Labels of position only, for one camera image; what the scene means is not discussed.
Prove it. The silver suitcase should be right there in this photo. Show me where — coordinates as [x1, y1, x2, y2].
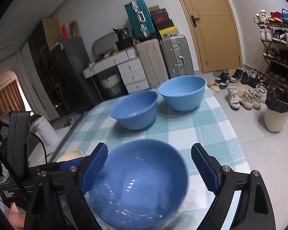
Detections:
[160, 34, 195, 79]

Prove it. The black trash bag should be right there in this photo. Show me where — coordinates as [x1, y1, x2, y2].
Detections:
[265, 87, 288, 113]

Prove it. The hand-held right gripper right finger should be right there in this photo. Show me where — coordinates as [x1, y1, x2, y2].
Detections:
[191, 142, 276, 230]

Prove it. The teal plaid tablecloth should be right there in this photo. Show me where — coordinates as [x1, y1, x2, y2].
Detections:
[48, 86, 249, 230]

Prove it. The red packet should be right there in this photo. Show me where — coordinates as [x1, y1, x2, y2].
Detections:
[61, 24, 70, 39]

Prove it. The black cable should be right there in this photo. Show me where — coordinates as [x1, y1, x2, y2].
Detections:
[29, 132, 48, 164]
[0, 139, 29, 197]

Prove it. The white drawer cabinet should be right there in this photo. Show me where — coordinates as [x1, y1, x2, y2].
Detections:
[83, 49, 150, 94]

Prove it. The teal suitcase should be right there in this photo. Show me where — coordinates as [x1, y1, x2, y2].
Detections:
[124, 0, 157, 40]

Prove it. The oval mirror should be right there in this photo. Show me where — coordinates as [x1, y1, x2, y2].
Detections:
[92, 32, 119, 55]

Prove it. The blue bowl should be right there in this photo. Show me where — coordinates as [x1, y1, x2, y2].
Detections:
[92, 138, 190, 230]
[110, 90, 158, 130]
[158, 75, 207, 112]

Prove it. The shoe rack with shoes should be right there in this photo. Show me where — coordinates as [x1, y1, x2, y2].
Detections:
[253, 8, 288, 89]

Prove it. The person's left forearm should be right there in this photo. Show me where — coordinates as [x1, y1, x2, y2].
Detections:
[5, 202, 27, 230]

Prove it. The brown curtain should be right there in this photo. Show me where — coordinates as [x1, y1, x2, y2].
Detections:
[0, 79, 26, 130]

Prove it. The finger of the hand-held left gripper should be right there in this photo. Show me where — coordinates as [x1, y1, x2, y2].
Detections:
[60, 157, 85, 170]

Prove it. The grey side table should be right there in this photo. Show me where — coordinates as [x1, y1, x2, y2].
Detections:
[26, 115, 83, 163]

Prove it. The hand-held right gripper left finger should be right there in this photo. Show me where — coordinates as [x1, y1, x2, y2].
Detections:
[24, 142, 109, 230]

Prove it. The black glass cabinet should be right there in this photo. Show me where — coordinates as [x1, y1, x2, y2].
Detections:
[27, 20, 60, 119]

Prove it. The yellow box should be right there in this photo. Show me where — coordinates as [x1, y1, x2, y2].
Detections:
[158, 26, 179, 37]

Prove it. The cream round plate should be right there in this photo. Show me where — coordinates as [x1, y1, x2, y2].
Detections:
[56, 150, 85, 163]

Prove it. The wooden door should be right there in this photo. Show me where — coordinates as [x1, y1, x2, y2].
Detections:
[170, 0, 243, 73]

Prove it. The group of shoes on floor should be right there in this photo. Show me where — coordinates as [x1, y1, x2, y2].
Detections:
[206, 67, 269, 111]

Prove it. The cardboard box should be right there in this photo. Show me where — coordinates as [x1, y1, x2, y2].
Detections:
[42, 18, 63, 51]

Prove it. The black box with red print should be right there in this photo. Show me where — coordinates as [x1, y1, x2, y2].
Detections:
[149, 6, 175, 31]

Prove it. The beige suitcase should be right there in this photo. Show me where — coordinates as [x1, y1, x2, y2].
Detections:
[135, 38, 170, 89]

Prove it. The brown paper bag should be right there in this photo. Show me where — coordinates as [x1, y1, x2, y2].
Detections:
[69, 20, 79, 37]

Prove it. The laundry basket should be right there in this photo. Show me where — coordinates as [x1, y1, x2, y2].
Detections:
[99, 73, 125, 96]

